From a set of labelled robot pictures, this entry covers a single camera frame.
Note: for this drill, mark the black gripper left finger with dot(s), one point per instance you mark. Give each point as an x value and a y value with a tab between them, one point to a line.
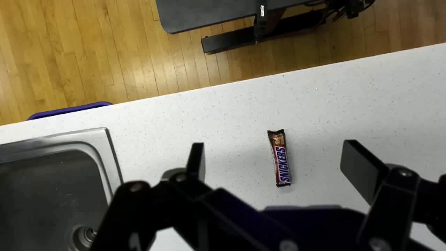
140	210

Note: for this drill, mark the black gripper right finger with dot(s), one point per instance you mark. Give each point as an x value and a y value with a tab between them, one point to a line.
395	196

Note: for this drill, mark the brown Snickers bar packet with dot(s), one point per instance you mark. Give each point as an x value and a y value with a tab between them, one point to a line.
280	161

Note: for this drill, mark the stainless steel double sink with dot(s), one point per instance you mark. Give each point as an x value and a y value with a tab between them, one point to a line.
42	190

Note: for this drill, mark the blue plastic bin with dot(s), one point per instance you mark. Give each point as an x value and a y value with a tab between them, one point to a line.
70	111

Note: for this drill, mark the black cart base bar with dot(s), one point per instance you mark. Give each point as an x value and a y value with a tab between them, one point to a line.
232	41

